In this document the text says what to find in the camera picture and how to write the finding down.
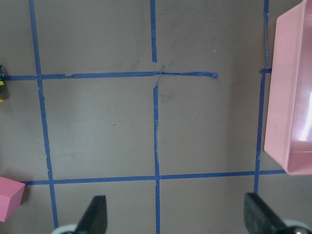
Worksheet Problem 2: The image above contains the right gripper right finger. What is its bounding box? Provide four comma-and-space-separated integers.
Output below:
243, 193, 312, 234

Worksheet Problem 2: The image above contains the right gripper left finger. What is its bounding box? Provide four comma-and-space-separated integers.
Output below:
51, 195, 108, 234

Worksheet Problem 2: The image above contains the yellow push button switch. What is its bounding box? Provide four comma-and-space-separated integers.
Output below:
0, 65, 9, 103

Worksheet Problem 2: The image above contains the pink plastic tray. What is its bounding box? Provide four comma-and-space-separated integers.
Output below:
264, 0, 312, 175

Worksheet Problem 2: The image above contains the pink cube centre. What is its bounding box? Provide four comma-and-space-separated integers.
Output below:
0, 177, 25, 222

